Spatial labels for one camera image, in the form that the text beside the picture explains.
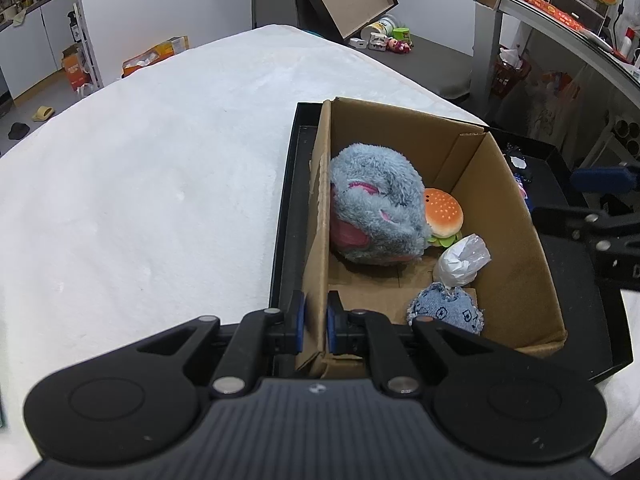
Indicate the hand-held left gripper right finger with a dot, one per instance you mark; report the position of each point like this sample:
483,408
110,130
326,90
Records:
331,327

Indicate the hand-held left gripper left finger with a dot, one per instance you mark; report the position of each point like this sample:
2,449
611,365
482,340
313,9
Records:
299,322

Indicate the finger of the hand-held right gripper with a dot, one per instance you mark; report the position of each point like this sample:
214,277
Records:
565,220
600,179

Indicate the black tray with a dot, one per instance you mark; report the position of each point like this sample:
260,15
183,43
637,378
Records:
575,300

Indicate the brown cardboard box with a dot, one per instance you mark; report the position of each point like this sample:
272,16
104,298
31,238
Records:
505,240

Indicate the white plastic bag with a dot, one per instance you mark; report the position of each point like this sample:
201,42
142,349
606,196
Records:
462,262

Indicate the denim pouch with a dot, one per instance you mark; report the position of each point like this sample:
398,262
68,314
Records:
447,310

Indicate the burger toy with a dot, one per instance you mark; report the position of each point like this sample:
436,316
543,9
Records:
444,212

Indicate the grey plush toy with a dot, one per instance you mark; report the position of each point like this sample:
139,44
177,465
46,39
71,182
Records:
375,205

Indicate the black beaded pouch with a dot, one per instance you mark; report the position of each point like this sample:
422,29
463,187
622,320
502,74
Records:
517,162

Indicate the red plastic basket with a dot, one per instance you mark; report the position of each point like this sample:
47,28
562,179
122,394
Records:
510,74

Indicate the red capped white bottle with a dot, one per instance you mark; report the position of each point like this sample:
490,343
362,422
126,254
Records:
629,42

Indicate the grey desk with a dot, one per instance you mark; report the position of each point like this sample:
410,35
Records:
575,40

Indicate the red snack packet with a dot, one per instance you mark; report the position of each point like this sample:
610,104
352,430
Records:
537,1
567,17

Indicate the red plush toy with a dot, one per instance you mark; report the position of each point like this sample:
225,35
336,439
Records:
401,46

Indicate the white can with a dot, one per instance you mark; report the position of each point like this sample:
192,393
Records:
382,26

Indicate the white charger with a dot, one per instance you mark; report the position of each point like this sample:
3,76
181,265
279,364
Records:
356,42

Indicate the yellow snack box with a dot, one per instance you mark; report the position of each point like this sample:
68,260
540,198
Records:
155,56

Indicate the yellow slipper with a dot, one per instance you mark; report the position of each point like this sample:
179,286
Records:
42,113

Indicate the orange box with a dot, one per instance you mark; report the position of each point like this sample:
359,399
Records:
76,67

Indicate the black slipper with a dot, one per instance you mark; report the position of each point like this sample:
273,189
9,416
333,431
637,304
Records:
18,131

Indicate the white cabinet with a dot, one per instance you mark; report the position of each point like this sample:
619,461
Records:
40,35

